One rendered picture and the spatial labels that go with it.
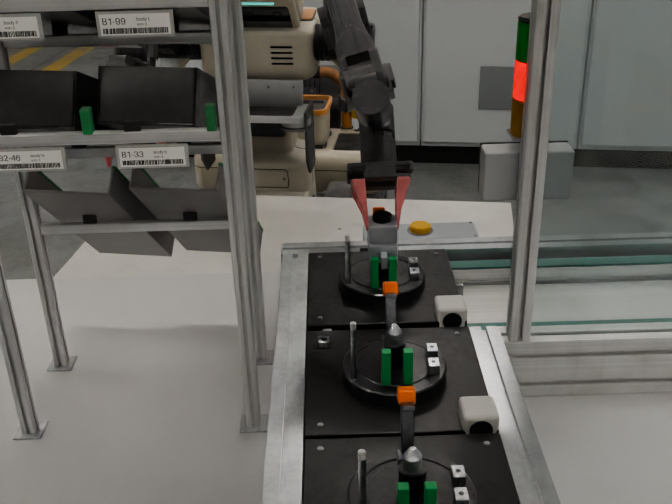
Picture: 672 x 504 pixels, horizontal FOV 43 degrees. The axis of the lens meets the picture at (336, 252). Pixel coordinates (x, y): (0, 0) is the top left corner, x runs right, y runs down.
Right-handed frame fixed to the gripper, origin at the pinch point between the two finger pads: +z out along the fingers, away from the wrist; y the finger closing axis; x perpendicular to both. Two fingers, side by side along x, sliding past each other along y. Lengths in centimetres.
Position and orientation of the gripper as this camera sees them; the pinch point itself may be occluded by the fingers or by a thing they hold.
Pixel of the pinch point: (382, 224)
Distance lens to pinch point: 133.0
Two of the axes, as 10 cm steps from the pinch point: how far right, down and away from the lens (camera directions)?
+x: 0.0, 2.3, 9.7
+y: 10.0, -0.4, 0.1
